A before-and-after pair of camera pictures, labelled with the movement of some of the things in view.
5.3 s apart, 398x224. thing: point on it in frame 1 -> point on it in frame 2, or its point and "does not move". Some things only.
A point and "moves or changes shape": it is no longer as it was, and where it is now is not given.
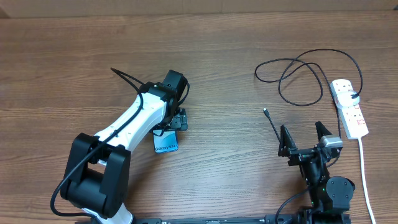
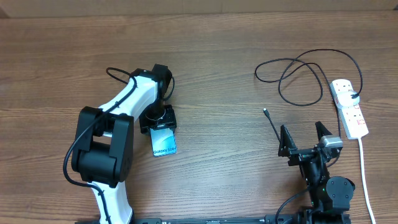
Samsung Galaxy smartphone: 165,140 moves or changes shape
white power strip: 352,119 does not move
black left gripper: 180,120 -> 169,121
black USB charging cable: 266,114 does not move
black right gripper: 286,149 does not move
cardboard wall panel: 56,9 does not move
